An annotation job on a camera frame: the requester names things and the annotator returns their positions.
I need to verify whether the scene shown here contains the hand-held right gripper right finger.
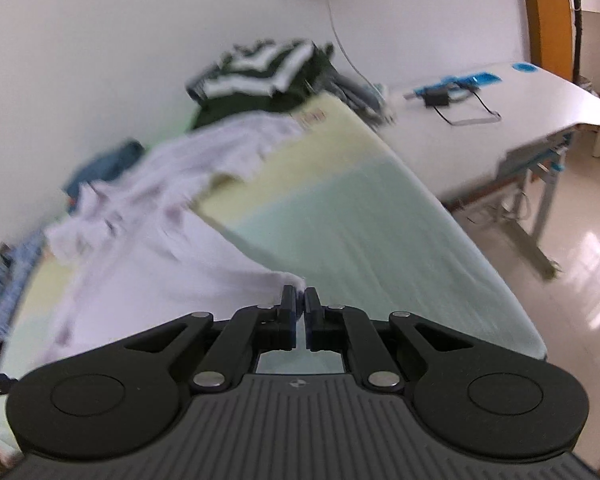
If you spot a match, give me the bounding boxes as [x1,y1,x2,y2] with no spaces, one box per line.
[305,287,478,393]

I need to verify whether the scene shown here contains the wooden door frame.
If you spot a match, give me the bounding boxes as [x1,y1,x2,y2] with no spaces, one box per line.
[517,0,576,81]

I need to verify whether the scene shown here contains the dark green striped sweater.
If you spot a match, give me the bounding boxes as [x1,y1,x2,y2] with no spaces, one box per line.
[187,39,336,128]

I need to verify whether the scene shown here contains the white shirt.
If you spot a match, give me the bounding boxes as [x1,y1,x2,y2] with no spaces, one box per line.
[45,112,306,361]

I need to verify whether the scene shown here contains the pastel cartoon printed bedsheet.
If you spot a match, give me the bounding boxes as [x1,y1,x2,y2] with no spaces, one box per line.
[0,95,548,461]

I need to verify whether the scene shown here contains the folded blue sweater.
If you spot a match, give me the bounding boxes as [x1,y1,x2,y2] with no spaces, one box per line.
[62,141,146,201]

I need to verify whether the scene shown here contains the white cable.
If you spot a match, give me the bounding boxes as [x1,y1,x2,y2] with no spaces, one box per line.
[315,0,376,91]

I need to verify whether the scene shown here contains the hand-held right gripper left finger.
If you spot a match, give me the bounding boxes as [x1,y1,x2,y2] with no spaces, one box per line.
[122,285,301,394]

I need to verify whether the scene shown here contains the black cable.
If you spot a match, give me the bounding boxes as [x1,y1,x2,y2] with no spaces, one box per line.
[432,92,502,126]

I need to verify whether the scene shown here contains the white desk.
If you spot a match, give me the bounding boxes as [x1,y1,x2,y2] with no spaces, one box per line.
[382,60,600,281]

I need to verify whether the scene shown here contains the blue patterned towel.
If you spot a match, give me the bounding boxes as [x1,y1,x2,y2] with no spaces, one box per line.
[0,240,43,341]

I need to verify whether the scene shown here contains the grey garment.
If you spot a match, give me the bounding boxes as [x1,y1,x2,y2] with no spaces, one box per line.
[330,72,397,123]

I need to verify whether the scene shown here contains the blue plastic packaging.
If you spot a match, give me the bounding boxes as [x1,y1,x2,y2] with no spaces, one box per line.
[414,74,501,97]

